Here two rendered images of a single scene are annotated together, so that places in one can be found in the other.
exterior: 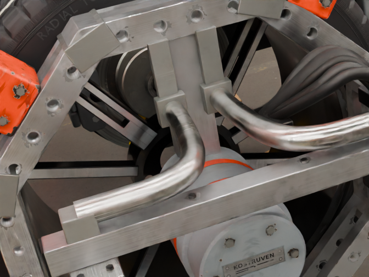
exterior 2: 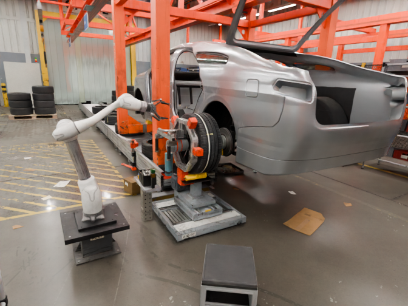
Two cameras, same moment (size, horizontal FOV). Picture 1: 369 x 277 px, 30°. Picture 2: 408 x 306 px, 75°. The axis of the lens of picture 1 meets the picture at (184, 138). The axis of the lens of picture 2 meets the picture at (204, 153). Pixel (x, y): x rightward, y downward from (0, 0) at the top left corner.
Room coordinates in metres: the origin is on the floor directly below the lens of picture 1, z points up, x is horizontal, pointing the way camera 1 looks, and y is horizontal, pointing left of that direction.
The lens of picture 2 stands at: (0.12, -2.70, 1.53)
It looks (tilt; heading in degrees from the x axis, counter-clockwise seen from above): 15 degrees down; 71
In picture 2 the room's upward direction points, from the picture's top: 2 degrees clockwise
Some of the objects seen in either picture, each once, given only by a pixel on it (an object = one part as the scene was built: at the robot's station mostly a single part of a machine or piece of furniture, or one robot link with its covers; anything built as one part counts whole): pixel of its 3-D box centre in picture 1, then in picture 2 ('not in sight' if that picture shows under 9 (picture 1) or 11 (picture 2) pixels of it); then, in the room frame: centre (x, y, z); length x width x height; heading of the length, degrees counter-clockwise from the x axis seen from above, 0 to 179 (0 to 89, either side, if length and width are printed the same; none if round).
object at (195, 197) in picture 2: not in sight; (195, 187); (0.95, 0.02, 0.32); 0.40 x 0.30 x 0.28; 102
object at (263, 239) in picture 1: (223, 220); (176, 144); (0.72, -0.03, 0.85); 0.21 x 0.14 x 0.14; 12
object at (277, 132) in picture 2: not in sight; (221, 59); (1.79, 1.53, 1.85); 4.95 x 1.87 x 2.33; 102
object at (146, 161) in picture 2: not in sight; (136, 155); (0.40, 1.66, 0.28); 2.47 x 0.09 x 0.22; 102
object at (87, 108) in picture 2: not in sight; (101, 115); (-0.37, 7.29, 0.19); 6.82 x 0.86 x 0.39; 102
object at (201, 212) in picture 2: not in sight; (197, 204); (0.96, -0.03, 0.13); 0.50 x 0.36 x 0.10; 102
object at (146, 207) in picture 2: not in sight; (146, 201); (0.39, 0.04, 0.21); 0.10 x 0.10 x 0.42; 12
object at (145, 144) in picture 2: not in sight; (161, 148); (0.82, 1.61, 0.39); 0.66 x 0.66 x 0.24
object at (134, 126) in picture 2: not in sight; (141, 122); (0.56, 2.38, 0.69); 0.52 x 0.17 x 0.35; 12
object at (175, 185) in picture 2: not in sight; (188, 184); (0.93, 0.28, 0.26); 0.42 x 0.18 x 0.35; 12
